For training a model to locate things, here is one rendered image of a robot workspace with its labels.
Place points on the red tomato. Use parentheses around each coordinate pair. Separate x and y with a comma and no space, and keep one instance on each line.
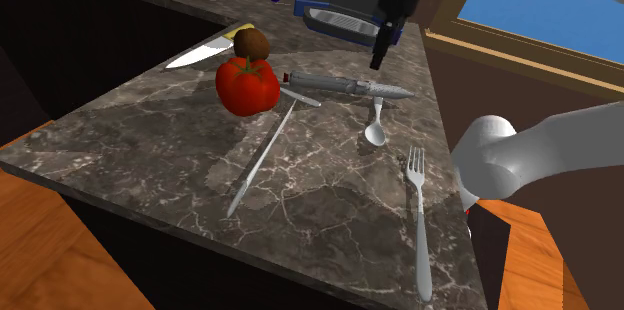
(247,88)

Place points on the long thin silver knife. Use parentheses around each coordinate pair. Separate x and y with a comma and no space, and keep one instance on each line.
(261,158)

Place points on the silver fork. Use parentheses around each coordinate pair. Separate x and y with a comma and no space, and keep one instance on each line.
(422,250)

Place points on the grey pen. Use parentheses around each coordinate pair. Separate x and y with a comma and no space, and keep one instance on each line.
(341,84)

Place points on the brown round fruit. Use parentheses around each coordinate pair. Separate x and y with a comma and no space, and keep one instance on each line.
(252,44)

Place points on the wooden framed window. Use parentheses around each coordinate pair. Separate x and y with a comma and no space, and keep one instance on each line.
(536,6)

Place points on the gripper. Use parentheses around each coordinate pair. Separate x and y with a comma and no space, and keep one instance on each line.
(398,2)

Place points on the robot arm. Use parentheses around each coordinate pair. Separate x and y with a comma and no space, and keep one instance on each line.
(512,153)

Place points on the silver spoon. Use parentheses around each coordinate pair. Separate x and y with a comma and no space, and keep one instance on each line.
(375,132)

